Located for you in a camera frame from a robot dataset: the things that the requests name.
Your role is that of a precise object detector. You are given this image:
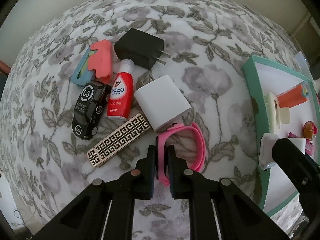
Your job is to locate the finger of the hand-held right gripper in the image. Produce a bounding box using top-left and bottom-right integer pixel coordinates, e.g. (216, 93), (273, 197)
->
(272, 137), (320, 220)

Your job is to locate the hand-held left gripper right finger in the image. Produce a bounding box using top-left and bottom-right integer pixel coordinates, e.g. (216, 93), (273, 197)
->
(167, 145), (290, 240)

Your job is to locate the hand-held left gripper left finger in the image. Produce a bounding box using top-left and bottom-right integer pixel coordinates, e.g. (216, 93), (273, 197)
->
(32, 145), (157, 240)

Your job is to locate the magenta pencil lead case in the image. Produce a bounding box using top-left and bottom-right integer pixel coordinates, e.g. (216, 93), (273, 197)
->
(288, 131), (315, 157)

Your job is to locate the pink smart watch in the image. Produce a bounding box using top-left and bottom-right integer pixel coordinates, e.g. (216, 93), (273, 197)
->
(155, 122), (206, 187)

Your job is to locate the pink puppy toy figure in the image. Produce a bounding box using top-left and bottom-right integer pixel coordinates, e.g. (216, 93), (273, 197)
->
(302, 120), (320, 140)

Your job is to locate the gold patterned lighter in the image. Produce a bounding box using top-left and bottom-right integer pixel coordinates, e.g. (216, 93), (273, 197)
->
(86, 113), (151, 168)

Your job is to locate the white hair claw clip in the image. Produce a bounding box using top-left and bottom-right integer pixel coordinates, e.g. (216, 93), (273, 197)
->
(264, 92), (292, 134)

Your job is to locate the orange and blue plastic case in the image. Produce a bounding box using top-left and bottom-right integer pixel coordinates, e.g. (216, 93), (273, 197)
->
(277, 82), (310, 108)
(70, 40), (114, 88)

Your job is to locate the white wall charger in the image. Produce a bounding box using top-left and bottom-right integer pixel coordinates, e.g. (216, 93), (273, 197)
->
(134, 70), (192, 132)

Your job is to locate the small red bottle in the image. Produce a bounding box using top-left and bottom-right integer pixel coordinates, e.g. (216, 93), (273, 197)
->
(107, 59), (135, 119)

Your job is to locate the black toy car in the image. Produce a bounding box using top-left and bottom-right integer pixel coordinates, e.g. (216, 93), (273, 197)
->
(71, 81), (112, 141)

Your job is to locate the teal shallow box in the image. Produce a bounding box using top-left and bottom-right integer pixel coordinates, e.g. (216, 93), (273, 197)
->
(242, 54), (320, 217)

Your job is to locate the white plastic device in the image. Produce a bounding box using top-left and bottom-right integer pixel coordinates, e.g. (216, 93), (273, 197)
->
(294, 51), (312, 80)

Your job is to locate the pink board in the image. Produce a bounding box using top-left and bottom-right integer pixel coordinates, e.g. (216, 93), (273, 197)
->
(0, 59), (10, 77)

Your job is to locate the black wall charger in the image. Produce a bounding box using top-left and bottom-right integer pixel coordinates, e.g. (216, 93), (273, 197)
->
(114, 28), (172, 70)

